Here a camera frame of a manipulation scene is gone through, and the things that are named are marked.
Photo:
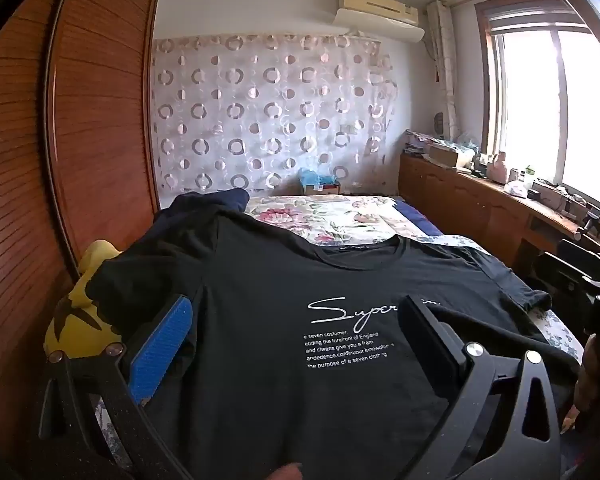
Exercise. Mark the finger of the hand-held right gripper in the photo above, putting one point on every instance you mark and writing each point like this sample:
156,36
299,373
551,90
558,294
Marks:
560,275
582,252

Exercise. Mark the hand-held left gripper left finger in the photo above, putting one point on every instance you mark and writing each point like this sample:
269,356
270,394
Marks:
162,345

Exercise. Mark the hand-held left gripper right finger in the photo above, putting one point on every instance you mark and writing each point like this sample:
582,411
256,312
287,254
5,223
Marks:
430,335

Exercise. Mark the black printed t-shirt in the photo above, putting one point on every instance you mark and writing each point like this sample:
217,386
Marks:
290,385

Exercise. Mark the person's right hand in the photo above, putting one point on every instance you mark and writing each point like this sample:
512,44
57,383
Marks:
587,375

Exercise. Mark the person's left hand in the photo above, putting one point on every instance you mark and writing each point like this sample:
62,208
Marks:
287,472

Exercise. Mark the yellow printed cloth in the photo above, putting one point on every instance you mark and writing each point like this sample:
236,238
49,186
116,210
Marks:
75,330

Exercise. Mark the white plastic bag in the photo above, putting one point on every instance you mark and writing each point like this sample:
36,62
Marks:
516,189

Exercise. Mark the dark blue blanket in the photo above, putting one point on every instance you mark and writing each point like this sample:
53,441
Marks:
420,217

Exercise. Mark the pink bottle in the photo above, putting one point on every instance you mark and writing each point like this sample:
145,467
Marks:
499,169

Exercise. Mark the wooden sideboard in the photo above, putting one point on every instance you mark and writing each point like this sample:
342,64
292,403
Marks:
460,210

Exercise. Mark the navy blue garment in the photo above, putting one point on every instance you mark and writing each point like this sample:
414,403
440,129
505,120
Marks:
205,202

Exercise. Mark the window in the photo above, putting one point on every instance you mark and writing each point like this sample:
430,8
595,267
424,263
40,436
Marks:
555,100

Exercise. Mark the pink floral bed sheet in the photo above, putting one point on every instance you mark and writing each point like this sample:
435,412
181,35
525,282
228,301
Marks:
330,215

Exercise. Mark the flat cardboard box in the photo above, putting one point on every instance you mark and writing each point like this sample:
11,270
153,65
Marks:
447,156

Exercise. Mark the small cardboard box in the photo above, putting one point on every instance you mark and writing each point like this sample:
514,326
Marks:
325,189

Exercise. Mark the stack of books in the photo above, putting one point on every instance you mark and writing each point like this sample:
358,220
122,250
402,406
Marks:
416,142

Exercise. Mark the blue plastic bag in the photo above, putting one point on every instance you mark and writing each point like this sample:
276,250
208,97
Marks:
315,177

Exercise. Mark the wooden wardrobe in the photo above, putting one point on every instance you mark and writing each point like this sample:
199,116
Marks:
55,160

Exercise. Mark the pale window curtain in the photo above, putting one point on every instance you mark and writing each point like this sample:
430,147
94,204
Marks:
447,70

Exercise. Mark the circle patterned wall curtain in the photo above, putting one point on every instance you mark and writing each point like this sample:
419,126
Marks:
270,115

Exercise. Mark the wall air conditioner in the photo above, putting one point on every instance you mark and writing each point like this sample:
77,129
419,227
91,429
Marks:
380,15

